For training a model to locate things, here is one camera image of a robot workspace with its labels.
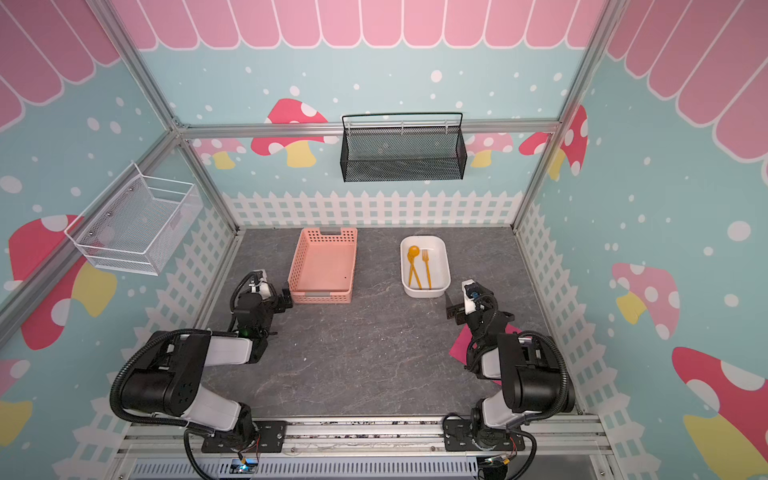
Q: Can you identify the pink perforated plastic basket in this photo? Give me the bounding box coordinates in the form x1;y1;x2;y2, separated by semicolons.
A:
288;228;358;304

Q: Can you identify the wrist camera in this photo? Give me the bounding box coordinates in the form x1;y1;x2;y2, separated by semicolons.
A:
248;269;271;299
461;280;483;315

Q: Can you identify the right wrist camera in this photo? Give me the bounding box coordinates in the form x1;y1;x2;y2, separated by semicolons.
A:
461;280;483;315

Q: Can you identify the magenta paper napkin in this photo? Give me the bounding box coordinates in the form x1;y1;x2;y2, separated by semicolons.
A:
449;324;522;385

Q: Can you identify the black wire mesh wall basket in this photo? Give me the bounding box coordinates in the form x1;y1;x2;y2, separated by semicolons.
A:
340;112;468;183

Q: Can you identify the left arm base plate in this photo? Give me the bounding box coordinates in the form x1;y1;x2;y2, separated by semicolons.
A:
201;420;288;454

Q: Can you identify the white oval plastic tub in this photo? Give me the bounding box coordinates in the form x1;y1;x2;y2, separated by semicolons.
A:
400;235;451;299

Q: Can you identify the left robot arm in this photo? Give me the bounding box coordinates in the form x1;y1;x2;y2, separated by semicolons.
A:
109;285;293;451

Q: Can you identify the white wire mesh wall basket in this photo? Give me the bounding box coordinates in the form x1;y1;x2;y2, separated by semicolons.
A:
64;164;204;276

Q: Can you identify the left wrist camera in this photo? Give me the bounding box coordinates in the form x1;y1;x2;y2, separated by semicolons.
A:
248;269;271;299

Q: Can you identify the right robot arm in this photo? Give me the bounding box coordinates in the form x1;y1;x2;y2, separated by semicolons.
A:
444;294;576;451

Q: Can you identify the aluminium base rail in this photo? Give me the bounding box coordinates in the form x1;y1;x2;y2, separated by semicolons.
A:
114;415;613;469

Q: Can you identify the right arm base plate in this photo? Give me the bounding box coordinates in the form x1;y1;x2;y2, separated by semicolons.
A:
442;416;526;452

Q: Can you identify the yellow plastic spoon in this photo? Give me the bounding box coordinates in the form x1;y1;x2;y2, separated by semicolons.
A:
407;245;422;288

